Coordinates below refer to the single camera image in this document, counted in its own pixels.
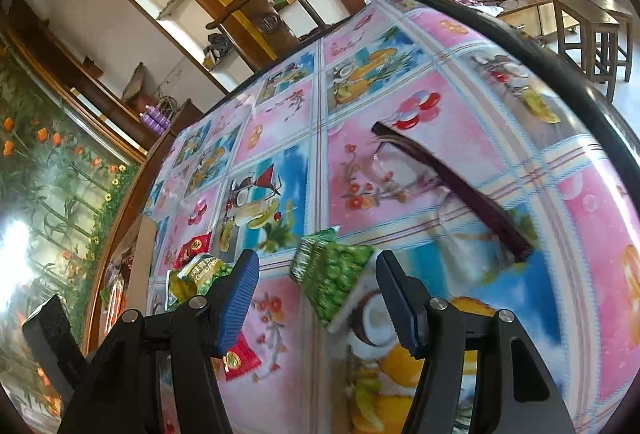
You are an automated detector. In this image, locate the wooden sideboard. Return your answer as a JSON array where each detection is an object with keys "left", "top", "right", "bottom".
[{"left": 450, "top": 0, "right": 577, "bottom": 46}]

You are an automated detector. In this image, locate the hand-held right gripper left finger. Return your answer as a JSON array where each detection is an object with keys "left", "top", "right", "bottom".
[{"left": 57, "top": 249, "right": 262, "bottom": 434}]

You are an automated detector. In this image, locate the yellow green pea packet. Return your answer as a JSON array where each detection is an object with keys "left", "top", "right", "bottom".
[{"left": 167, "top": 254, "right": 236, "bottom": 313}]

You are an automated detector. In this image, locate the cardboard box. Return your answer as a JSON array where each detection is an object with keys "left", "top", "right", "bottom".
[{"left": 97, "top": 214, "right": 161, "bottom": 355}]

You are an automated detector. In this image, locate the flower wall mural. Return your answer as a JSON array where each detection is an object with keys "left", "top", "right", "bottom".
[{"left": 0, "top": 36, "right": 142, "bottom": 417}]

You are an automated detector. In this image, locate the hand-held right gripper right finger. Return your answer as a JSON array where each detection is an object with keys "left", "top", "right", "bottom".
[{"left": 375, "top": 250, "right": 576, "bottom": 434}]

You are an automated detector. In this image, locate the brown paper bag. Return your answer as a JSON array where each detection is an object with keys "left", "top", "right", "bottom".
[{"left": 122, "top": 62, "right": 149, "bottom": 103}]

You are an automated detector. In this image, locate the wooden cabinet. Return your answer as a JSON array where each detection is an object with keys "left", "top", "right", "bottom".
[{"left": 150, "top": 98, "right": 204, "bottom": 151}]

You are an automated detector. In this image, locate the red snack packet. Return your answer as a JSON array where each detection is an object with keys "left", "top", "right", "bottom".
[
  {"left": 220, "top": 331, "right": 264, "bottom": 383},
  {"left": 175, "top": 234, "right": 214, "bottom": 271}
]

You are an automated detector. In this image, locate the dark crumpled bag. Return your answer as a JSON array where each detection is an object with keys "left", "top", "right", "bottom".
[{"left": 205, "top": 33, "right": 232, "bottom": 68}]

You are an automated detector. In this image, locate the clear bag with dark strip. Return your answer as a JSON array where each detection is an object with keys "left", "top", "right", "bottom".
[{"left": 370, "top": 120, "right": 536, "bottom": 286}]

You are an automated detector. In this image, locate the wooden chair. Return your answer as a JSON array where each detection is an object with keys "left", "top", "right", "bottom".
[{"left": 205, "top": 0, "right": 332, "bottom": 66}]

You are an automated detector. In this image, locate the green pea snack packet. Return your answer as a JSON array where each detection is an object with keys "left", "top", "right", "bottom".
[{"left": 290, "top": 226, "right": 377, "bottom": 328}]

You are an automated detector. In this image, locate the wooden stool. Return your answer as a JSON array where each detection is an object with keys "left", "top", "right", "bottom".
[
  {"left": 552, "top": 0, "right": 622, "bottom": 103},
  {"left": 580, "top": 0, "right": 635, "bottom": 83}
]

